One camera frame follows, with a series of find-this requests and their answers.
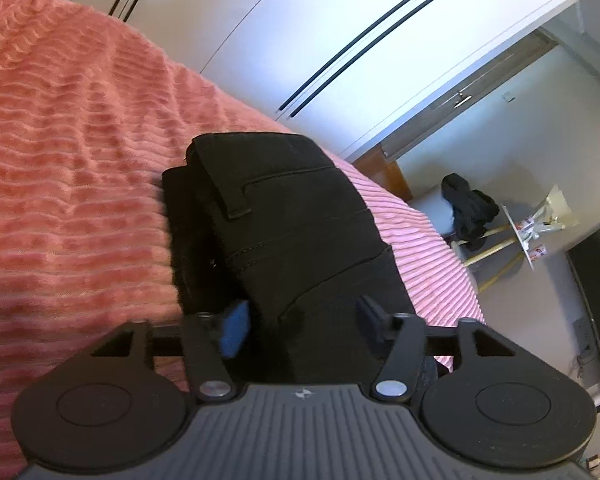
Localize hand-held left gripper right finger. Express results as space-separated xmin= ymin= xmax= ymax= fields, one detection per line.
xmin=355 ymin=296 xmax=518 ymax=404

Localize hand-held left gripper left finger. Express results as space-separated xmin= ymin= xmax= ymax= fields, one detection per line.
xmin=89 ymin=300 xmax=252 ymax=404

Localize black pants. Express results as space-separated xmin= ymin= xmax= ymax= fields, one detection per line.
xmin=161 ymin=132 xmax=453 ymax=396

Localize wooden door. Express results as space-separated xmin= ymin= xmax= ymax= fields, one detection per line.
xmin=352 ymin=27 xmax=563 ymax=203

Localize black cloth heap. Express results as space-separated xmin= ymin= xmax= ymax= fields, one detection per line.
xmin=440 ymin=172 xmax=501 ymax=253

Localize round white side table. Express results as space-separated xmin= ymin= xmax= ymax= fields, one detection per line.
xmin=462 ymin=202 xmax=538 ymax=293

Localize pink ribbed blanket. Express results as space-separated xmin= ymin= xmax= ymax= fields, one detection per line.
xmin=0 ymin=0 xmax=486 ymax=478

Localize white wardrobe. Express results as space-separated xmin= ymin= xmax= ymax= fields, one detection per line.
xmin=65 ymin=0 xmax=600 ymax=161

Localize wall power outlet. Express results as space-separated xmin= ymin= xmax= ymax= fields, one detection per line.
xmin=575 ymin=317 xmax=599 ymax=356

